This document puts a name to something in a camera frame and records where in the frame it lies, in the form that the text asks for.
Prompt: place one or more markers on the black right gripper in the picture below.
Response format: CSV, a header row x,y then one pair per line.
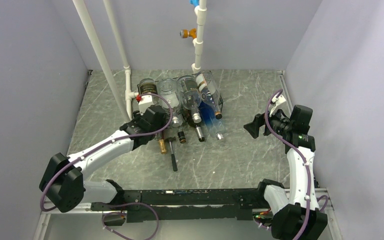
x,y
253,127

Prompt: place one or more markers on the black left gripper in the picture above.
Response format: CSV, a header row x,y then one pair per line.
x,y
162,125

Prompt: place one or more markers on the clear round glass bottle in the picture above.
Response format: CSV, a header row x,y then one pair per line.
x,y
167,88

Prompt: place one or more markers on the clear bottle black gold label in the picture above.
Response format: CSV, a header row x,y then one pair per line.
x,y
147,85

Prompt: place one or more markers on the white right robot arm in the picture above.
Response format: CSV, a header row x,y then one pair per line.
x,y
299,179

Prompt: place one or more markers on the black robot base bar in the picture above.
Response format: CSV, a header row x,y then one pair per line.
x,y
188,204

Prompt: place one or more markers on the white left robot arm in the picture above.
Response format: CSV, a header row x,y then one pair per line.
x,y
64,184

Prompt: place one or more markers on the dark bottle gold foil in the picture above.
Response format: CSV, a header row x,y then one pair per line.
x,y
161,143

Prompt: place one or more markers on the dark bottle black capsule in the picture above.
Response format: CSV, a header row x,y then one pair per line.
x,y
181,137

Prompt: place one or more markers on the blue glass bottle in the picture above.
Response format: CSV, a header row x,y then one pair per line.
x,y
215,127

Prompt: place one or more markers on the dark bottle silver capsule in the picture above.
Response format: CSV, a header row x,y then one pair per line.
x,y
197,126

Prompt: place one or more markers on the clear bottle silver cap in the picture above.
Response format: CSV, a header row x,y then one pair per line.
x,y
190,96

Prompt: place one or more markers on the clear bottle black cap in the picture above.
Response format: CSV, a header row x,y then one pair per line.
x,y
209,91

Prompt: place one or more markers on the white pipe with tee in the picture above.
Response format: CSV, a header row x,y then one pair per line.
x,y
128,93

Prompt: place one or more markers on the orange valve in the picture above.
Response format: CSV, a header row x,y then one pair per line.
x,y
192,33

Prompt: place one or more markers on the slanted white pipe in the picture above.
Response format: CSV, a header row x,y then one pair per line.
x,y
92,35

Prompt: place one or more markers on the white pipe with valves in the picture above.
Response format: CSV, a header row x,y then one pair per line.
x,y
201,15

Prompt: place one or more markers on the blue valve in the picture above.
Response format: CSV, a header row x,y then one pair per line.
x,y
195,3

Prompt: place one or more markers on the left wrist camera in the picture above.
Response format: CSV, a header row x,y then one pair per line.
x,y
144,102

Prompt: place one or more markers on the black wire wine rack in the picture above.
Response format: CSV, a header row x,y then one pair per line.
x,y
194,74

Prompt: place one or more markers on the black handled tool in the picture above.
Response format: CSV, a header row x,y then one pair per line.
x,y
170,141

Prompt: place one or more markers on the aluminium frame rail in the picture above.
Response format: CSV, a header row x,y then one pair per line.
x,y
242,204

